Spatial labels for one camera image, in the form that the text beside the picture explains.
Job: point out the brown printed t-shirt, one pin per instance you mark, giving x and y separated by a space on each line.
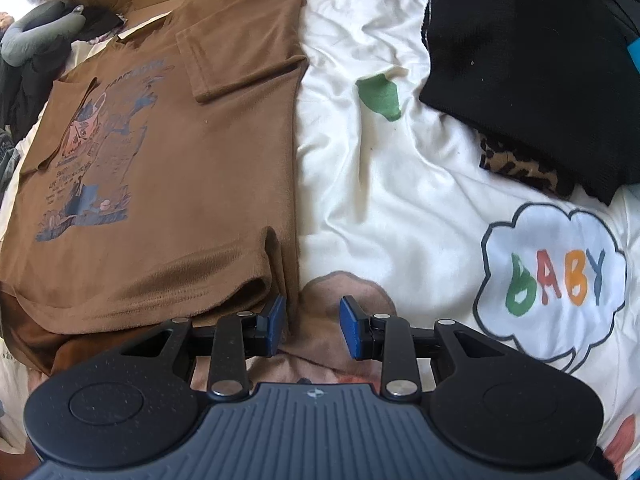
200 180

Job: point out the white printed bed sheet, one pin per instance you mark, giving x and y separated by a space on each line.
400 200

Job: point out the crumpled black garment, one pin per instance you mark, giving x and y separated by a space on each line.
25 90

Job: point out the grey-blue garment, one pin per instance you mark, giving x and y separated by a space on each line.
7 160

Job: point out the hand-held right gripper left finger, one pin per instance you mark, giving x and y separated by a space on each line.
276 325

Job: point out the teal printed garment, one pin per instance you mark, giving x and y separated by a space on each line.
634 55

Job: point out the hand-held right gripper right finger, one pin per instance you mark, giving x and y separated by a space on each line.
350 327

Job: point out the folded black garment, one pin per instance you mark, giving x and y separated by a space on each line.
530 60

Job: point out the grey neck pillow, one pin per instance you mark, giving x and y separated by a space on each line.
35 35

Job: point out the leopard print garment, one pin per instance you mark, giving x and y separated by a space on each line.
525 165

